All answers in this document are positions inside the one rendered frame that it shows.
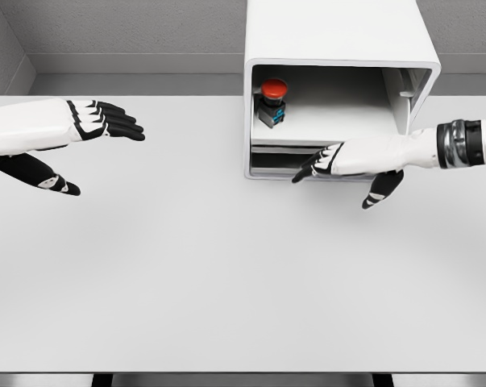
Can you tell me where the white empty cabinet drawer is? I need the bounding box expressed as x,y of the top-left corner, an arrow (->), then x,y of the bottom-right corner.
250,146 -> 388,176

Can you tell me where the red button load switch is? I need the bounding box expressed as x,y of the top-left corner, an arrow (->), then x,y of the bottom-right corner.
255,78 -> 289,130

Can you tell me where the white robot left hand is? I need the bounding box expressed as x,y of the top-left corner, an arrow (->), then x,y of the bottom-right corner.
0,98 -> 146,197

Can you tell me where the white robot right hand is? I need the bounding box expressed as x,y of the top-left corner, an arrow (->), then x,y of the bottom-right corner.
292,134 -> 409,210

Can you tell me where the white tabletop storage cabinet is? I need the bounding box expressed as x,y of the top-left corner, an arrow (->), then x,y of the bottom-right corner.
243,0 -> 442,181

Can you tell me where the white cabinet drawer with switch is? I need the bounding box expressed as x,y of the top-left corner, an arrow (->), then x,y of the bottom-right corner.
250,66 -> 411,147

